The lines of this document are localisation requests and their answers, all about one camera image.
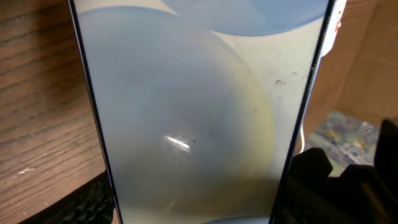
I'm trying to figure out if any teal Galaxy smartphone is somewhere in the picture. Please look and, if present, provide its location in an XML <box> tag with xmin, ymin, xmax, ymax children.
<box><xmin>69</xmin><ymin>0</ymin><xmax>335</xmax><ymax>223</ymax></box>

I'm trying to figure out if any white power strip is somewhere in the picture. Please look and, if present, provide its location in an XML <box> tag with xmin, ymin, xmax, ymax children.
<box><xmin>321</xmin><ymin>0</ymin><xmax>347</xmax><ymax>57</ymax></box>

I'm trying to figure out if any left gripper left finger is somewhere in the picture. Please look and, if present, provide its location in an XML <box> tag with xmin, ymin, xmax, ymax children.
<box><xmin>21</xmin><ymin>172</ymin><xmax>115</xmax><ymax>224</ymax></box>

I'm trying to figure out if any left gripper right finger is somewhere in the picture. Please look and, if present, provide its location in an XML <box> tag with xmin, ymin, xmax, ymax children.
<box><xmin>273</xmin><ymin>119</ymin><xmax>397</xmax><ymax>223</ymax></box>

